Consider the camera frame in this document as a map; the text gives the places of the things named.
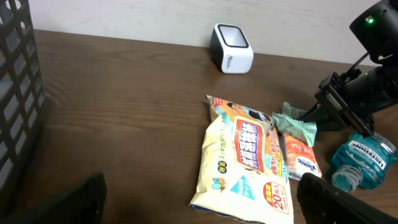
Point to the teal Listerine mouthwash bottle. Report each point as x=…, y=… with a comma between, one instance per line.
x=362, y=162

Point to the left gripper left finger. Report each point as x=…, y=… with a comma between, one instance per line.
x=82, y=202

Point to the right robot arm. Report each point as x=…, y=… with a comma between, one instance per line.
x=351, y=98

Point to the white barcode scanner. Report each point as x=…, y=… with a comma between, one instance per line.
x=230, y=49

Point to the yellow snack bag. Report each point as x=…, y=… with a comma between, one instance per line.
x=242, y=170

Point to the light teal wipes packet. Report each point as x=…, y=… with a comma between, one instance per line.
x=287, y=122

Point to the small orange snack packet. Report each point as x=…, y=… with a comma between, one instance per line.
x=299, y=158

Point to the grey plastic shopping basket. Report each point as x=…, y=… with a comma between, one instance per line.
x=22, y=94

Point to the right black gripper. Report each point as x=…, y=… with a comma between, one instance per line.
x=332, y=112

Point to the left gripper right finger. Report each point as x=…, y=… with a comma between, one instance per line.
x=324, y=203

